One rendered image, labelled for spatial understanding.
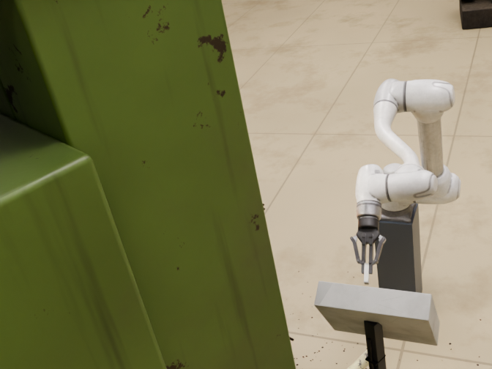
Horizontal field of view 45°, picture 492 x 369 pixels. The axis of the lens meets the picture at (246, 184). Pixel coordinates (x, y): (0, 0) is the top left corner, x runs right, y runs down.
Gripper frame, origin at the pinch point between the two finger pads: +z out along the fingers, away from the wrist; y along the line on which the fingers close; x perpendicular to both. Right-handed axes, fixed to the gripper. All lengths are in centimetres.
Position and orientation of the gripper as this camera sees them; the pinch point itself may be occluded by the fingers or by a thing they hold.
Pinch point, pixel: (367, 274)
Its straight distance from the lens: 218.7
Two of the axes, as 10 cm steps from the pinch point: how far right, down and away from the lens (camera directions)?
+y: -9.4, 0.3, 3.4
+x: -3.2, -3.8, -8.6
